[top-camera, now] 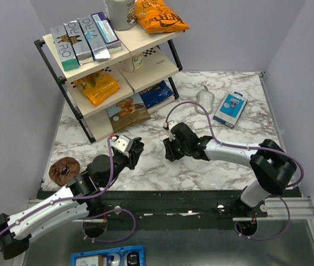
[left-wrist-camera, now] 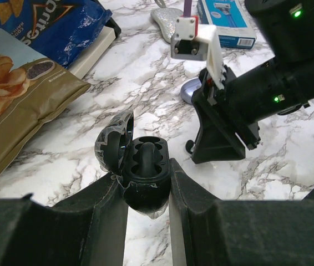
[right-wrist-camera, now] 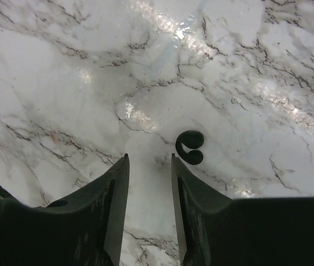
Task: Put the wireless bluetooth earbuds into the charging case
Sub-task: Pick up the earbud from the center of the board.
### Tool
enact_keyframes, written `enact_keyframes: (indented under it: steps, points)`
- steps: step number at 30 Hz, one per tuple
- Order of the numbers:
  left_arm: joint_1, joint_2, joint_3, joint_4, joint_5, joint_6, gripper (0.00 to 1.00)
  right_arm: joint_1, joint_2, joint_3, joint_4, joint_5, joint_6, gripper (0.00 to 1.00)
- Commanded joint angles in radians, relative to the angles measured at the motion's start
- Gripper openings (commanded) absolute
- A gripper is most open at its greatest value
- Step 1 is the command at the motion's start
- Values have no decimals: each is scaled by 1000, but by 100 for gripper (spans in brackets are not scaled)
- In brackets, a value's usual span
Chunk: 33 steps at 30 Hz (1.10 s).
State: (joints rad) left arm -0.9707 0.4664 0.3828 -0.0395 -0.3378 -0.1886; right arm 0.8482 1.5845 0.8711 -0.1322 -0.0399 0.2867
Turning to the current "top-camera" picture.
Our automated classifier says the blue chips bag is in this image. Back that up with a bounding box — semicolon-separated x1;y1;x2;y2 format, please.
139;81;174;109

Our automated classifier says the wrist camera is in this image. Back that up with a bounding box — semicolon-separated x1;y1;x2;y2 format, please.
110;135;133;153
163;121;178;140

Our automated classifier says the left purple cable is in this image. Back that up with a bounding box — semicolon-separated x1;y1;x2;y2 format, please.
0;134;137;253

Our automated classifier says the orange snack bag middle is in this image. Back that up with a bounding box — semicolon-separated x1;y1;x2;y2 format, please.
74;71;120;107

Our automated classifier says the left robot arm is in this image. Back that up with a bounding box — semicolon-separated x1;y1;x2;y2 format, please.
0;135;144;260

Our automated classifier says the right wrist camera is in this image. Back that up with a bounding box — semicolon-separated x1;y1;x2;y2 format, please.
163;121;178;140

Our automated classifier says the black mounting rail base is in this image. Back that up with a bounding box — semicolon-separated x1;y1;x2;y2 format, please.
36;189;271;231

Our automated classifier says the blue tray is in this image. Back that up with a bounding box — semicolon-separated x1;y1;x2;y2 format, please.
70;245;146;266

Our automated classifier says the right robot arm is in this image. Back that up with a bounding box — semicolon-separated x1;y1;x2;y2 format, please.
163;122;297;217

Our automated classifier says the purple cable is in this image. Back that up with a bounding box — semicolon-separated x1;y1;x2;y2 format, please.
164;100;305;241
0;134;137;253

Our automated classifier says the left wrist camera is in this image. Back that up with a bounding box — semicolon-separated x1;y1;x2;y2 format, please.
110;135;133;153

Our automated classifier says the white cup middle shelf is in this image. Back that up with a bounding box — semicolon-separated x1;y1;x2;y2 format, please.
121;53;144;73

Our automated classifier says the orange chips bag top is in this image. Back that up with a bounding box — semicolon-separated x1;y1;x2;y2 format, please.
135;0;189;33

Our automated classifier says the three tier shelf rack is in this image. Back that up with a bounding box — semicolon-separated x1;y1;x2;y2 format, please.
34;26;184;144

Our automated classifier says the teal silver toothpaste box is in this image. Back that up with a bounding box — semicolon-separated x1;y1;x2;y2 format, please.
50;25;80;71

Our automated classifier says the purple white box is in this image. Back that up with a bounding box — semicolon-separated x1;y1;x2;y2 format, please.
91;12;122;53

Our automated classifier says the silver blue toothpaste box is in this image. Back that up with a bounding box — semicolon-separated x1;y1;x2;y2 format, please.
78;16;110;62

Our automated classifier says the blue razor package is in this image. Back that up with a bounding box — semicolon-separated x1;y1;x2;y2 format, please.
212;91;248;129

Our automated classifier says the brown snack bag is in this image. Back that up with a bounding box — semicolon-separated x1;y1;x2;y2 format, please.
107;93;151;133

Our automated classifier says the grey printed mug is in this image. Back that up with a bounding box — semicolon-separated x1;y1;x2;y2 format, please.
104;0;136;31

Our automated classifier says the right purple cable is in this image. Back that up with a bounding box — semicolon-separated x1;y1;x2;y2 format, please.
164;100;305;241

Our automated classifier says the silver brown toothpaste box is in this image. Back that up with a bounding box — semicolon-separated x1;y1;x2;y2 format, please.
64;21;94;65

